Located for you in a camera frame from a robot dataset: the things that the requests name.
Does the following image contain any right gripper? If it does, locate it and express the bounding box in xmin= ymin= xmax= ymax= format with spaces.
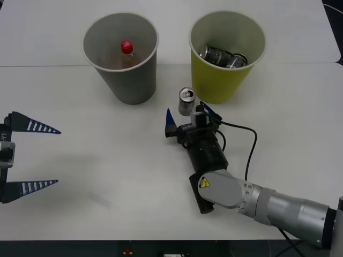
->
xmin=163 ymin=101 xmax=223 ymax=147

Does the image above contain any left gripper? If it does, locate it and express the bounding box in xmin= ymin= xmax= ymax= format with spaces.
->
xmin=0 ymin=111 xmax=62 ymax=205

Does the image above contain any black and silver drink can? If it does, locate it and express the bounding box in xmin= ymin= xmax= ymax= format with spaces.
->
xmin=177 ymin=87 xmax=196 ymax=117

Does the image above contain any yellow-green plastic bin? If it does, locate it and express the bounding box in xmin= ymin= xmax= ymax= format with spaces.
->
xmin=189 ymin=10 xmax=268 ymax=105

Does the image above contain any grey plastic bin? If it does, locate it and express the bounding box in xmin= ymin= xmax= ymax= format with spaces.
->
xmin=82 ymin=13 xmax=160 ymax=105

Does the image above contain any clear bottle with red cap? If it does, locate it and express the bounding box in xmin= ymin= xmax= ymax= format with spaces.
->
xmin=117 ymin=40 xmax=140 ymax=69

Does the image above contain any grey robot torso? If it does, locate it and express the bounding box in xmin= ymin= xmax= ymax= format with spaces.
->
xmin=329 ymin=196 xmax=343 ymax=257

